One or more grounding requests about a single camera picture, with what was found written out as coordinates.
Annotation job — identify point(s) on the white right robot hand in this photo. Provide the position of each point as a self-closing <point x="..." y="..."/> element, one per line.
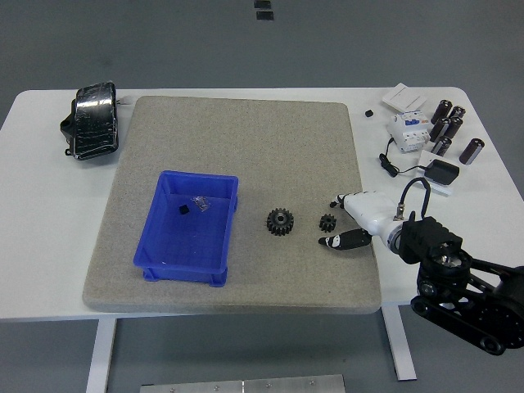
<point x="368" y="209"/>

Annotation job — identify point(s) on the small black gear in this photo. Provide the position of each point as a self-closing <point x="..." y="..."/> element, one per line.
<point x="328" y="222"/>

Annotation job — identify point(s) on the large black gear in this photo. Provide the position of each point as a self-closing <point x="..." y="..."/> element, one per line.
<point x="280" y="222"/>

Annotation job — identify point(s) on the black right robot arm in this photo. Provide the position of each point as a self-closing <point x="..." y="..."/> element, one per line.
<point x="425" y="237"/>

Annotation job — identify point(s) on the blue plastic box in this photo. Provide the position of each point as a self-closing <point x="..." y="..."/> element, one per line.
<point x="184" y="245"/>

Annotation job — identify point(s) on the white flat panel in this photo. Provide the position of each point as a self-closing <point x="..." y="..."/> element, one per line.
<point x="427" y="156"/>

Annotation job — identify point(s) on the black power adapter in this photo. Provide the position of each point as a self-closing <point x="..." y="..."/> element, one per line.
<point x="441" y="172"/>

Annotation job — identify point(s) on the white circuit breaker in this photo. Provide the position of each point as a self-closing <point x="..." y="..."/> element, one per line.
<point x="409" y="133"/>

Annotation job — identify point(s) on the small black cap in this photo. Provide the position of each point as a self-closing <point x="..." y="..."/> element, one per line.
<point x="369" y="113"/>

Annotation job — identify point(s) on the dark cylindrical capacitor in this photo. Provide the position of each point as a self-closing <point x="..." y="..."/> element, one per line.
<point x="471" y="151"/>
<point x="443" y="111"/>
<point x="457" y="112"/>
<point x="453" y="127"/>
<point x="439" y="129"/>
<point x="442" y="146"/>

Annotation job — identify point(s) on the grey-brown mat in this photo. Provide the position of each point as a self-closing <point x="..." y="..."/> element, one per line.
<point x="245" y="143"/>

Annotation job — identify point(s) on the white table leg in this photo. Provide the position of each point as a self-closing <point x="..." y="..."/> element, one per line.
<point x="399" y="348"/>
<point x="100" y="356"/>

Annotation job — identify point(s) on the clear bag of small parts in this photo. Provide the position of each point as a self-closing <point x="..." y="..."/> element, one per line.
<point x="201" y="204"/>

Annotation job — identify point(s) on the grey metal plate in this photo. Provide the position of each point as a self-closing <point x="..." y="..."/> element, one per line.
<point x="245" y="385"/>

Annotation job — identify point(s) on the black floor socket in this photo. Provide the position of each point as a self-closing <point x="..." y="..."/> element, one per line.
<point x="262" y="3"/>
<point x="265" y="15"/>

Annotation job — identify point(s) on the small white connector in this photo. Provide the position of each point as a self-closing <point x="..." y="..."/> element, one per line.
<point x="125" y="100"/>

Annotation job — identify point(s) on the black tape-wrapped device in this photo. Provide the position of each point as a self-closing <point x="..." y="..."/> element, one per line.
<point x="95" y="123"/>

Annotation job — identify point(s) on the white wall switch panel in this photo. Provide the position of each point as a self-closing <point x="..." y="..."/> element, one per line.
<point x="404" y="97"/>

